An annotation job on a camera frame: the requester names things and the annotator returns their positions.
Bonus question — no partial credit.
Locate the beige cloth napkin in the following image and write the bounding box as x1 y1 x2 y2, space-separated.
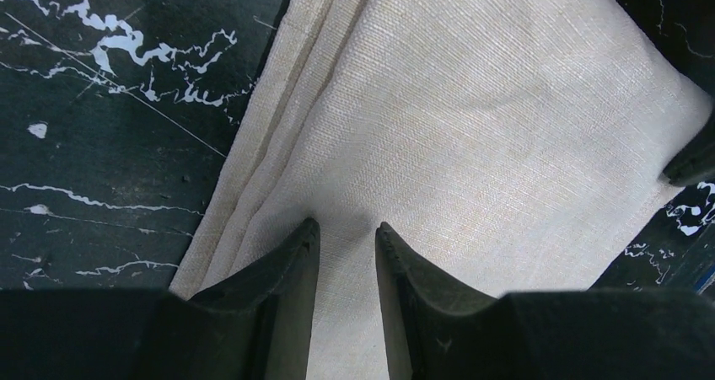
169 0 712 379

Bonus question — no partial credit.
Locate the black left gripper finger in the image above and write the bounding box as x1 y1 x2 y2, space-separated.
662 109 714 187
1 219 320 379
375 223 714 379

